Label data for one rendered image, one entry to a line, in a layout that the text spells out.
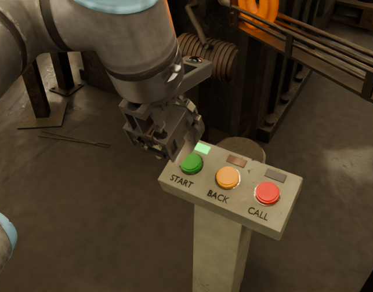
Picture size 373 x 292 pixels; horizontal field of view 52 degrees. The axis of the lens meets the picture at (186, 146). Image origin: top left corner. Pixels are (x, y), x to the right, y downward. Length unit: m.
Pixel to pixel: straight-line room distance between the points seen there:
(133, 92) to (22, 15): 0.14
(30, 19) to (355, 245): 1.25
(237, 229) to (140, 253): 0.64
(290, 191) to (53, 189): 1.08
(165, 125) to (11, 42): 0.23
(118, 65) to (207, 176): 0.34
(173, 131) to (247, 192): 0.22
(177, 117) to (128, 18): 0.19
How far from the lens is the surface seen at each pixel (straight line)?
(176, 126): 0.51
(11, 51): 0.37
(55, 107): 1.98
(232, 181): 0.67
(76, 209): 1.47
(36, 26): 0.41
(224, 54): 1.24
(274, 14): 1.09
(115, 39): 0.38
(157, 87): 0.44
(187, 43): 1.30
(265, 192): 0.66
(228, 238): 0.76
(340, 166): 1.69
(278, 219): 0.66
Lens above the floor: 1.09
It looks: 41 degrees down
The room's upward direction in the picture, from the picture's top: straight up
